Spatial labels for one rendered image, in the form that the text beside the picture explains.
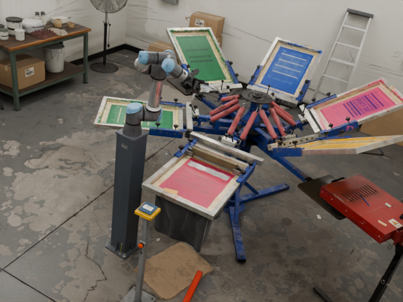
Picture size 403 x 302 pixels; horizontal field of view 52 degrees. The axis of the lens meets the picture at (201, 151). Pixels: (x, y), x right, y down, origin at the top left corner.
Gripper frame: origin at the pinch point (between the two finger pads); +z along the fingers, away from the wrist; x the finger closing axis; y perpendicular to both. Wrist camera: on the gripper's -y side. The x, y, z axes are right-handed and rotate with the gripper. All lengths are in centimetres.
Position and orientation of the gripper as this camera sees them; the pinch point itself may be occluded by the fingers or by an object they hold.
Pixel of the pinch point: (207, 91)
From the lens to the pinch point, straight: 260.6
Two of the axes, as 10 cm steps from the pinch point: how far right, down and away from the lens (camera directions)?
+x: 7.1, -1.6, -6.8
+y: -2.1, 8.8, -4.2
